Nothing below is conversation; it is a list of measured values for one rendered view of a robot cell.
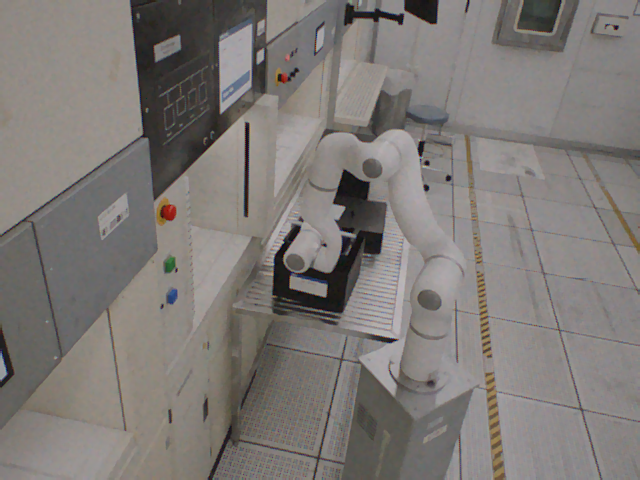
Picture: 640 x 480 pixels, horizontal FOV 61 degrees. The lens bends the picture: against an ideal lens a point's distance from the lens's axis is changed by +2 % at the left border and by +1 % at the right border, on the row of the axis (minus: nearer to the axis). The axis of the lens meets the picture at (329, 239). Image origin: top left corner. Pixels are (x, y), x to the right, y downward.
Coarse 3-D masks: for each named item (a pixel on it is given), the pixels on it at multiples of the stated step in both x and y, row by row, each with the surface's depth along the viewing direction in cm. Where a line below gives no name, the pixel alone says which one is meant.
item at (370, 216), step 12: (336, 204) 242; (348, 204) 243; (360, 204) 244; (372, 204) 246; (384, 204) 247; (348, 216) 234; (360, 216) 235; (372, 216) 236; (384, 216) 237; (348, 228) 226; (372, 228) 227; (372, 240) 227; (372, 252) 229
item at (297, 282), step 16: (288, 272) 191; (304, 272) 189; (320, 272) 187; (336, 272) 185; (352, 272) 193; (272, 288) 198; (288, 288) 195; (304, 288) 193; (320, 288) 191; (336, 288) 189; (352, 288) 203; (320, 304) 194; (336, 304) 192
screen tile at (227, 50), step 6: (228, 42) 148; (222, 48) 145; (228, 48) 149; (234, 48) 154; (222, 54) 146; (228, 54) 150; (234, 54) 155; (222, 60) 146; (234, 60) 156; (234, 66) 157; (222, 72) 148; (228, 72) 152; (234, 72) 157; (222, 78) 149; (228, 78) 153; (222, 84) 149
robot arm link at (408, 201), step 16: (400, 144) 140; (416, 160) 147; (400, 176) 147; (416, 176) 146; (400, 192) 145; (416, 192) 144; (400, 208) 144; (416, 208) 143; (400, 224) 147; (416, 224) 145; (432, 224) 146; (416, 240) 147; (432, 240) 148; (448, 240) 152; (432, 256) 155; (448, 256) 153; (464, 272) 154
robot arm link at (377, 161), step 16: (320, 144) 148; (336, 144) 145; (352, 144) 140; (368, 144) 136; (384, 144) 136; (320, 160) 149; (336, 160) 146; (352, 160) 139; (368, 160) 134; (384, 160) 134; (400, 160) 139; (320, 176) 151; (336, 176) 151; (368, 176) 136; (384, 176) 136
